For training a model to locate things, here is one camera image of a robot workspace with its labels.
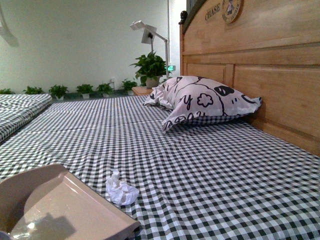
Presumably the white tissue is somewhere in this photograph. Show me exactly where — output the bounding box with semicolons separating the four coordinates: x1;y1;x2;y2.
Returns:
106;169;140;206

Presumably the beige plastic dustpan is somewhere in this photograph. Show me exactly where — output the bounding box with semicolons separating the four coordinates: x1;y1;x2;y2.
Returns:
0;164;141;240

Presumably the cartoon print pillow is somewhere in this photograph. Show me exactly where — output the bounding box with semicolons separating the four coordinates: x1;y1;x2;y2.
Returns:
143;75;262;132

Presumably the wooden nightstand far side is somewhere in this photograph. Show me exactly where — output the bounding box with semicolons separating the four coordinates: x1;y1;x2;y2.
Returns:
131;86;153;96

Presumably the small potted plant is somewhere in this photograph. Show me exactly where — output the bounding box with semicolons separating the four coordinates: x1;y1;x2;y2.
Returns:
49;84;68;101
23;85;45;95
96;83;114;98
122;78;138;96
0;88;15;95
76;84;93;99

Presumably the green digital clock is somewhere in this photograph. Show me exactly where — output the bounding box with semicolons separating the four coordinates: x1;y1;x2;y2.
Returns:
165;64;177;74

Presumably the large potted green plant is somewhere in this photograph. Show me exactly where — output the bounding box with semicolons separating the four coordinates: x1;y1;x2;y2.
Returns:
131;52;166;89

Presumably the wooden headboard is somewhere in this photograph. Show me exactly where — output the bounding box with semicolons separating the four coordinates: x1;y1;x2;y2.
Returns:
180;0;320;155

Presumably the folded checkered blanket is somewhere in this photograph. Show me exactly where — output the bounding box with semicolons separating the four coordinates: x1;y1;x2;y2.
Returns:
0;93;53;142

